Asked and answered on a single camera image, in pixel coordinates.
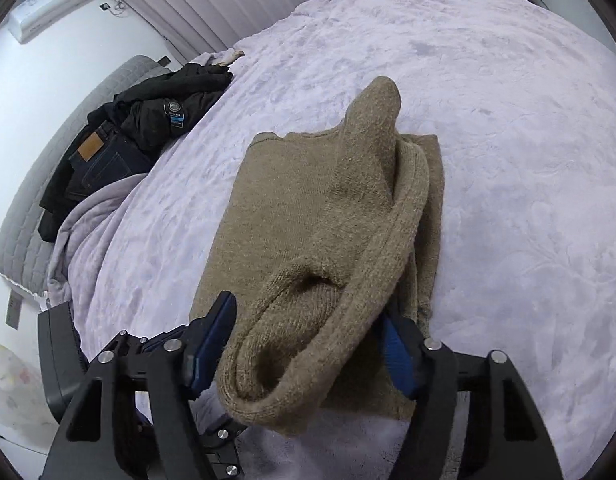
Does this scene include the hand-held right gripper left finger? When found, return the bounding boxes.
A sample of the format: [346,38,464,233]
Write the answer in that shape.
[40,291,239,480]

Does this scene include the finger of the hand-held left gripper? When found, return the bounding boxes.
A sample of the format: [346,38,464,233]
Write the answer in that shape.
[203,412,249,480]
[115,325,193,361]

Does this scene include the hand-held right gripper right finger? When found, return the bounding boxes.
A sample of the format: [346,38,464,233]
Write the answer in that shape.
[383,310,566,480]

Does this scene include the brown knit sweater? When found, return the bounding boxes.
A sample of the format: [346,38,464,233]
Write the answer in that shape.
[190,76,446,438]

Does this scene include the white plastic bag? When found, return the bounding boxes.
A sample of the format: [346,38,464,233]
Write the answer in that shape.
[0,342,58,441]

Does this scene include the grey quilted headboard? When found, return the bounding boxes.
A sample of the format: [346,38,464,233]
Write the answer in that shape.
[0,55,171,296]

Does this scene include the dark blue jeans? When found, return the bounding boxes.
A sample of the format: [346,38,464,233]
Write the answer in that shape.
[65,120,156,202]

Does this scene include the lavender fleece blanket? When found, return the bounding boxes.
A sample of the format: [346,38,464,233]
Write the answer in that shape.
[46,0,616,480]

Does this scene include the black jacket with patch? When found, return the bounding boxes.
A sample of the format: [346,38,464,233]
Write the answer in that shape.
[38,62,233,242]

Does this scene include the small white cloth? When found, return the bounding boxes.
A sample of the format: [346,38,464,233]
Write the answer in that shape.
[208,48,246,67]

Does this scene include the white pleated curtain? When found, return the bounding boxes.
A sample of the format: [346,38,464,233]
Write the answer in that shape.
[95,0,469,61]

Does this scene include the white air conditioner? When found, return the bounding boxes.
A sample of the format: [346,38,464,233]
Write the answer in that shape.
[8,0,108,43]

